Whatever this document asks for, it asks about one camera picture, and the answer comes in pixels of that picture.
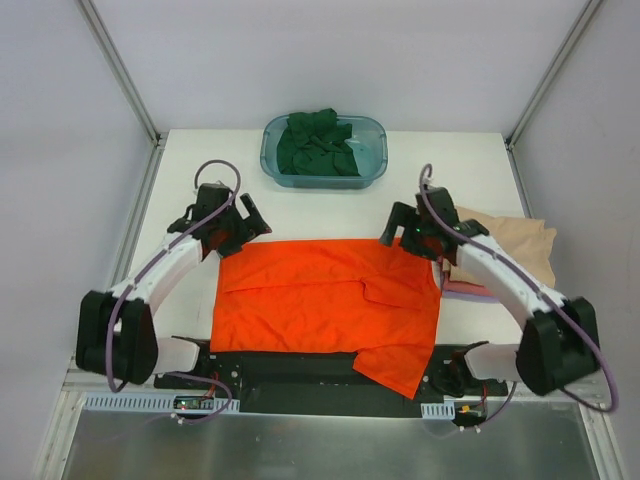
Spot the orange t shirt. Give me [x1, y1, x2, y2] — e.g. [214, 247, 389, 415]
[210, 239, 441, 399]

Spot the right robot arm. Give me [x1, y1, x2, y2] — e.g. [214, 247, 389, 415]
[380, 185, 600, 396]

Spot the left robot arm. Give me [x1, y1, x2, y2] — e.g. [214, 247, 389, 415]
[75, 182, 271, 390]

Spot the teal plastic bin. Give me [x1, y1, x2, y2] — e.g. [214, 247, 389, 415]
[260, 113, 388, 190]

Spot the dark green t shirt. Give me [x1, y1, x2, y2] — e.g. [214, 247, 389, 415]
[276, 108, 359, 177]

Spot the beige folded t shirt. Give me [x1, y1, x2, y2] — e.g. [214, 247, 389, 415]
[442, 207, 557, 288]

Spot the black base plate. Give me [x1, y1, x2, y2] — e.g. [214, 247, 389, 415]
[149, 344, 508, 419]

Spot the right white cable duct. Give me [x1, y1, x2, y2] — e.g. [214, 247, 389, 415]
[420, 401, 456, 421]

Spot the white cable duct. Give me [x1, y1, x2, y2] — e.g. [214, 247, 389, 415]
[84, 393, 240, 416]
[420, 401, 456, 421]

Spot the left white cable duct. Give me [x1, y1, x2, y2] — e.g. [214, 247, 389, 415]
[84, 393, 240, 416]

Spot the right aluminium frame post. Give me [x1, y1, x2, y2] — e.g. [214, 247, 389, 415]
[505, 0, 605, 151]

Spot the aluminium frame post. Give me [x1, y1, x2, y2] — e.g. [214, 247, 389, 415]
[75, 0, 162, 146]
[505, 0, 605, 151]

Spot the left aluminium frame post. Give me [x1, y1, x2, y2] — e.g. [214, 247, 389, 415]
[75, 0, 162, 146]

